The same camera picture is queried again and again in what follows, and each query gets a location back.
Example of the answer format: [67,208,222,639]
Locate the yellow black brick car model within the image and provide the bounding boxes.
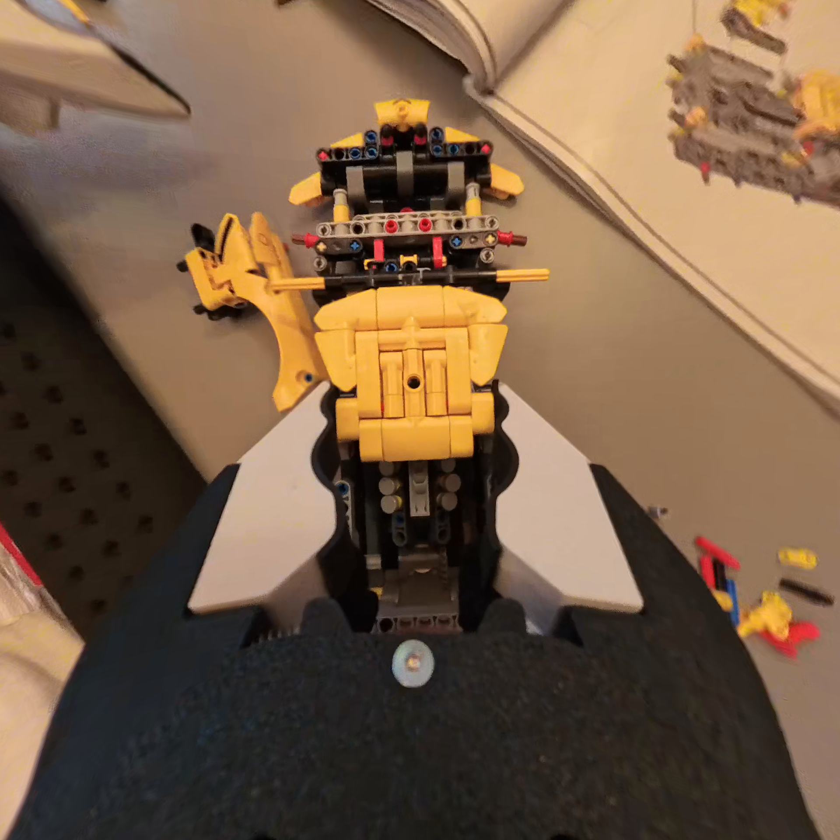
[289,98,551,634]

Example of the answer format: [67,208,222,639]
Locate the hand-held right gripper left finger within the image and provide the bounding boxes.
[187,382,380,634]

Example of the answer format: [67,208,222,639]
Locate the open instruction booklet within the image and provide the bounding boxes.
[367,0,840,421]

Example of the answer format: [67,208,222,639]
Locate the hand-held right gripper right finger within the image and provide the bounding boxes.
[458,381,645,634]

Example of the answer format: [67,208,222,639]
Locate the red yellow blue brick pieces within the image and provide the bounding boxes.
[694,535,836,658]

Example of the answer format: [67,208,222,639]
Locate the yellow curved brick fender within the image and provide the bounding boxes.
[176,211,331,414]

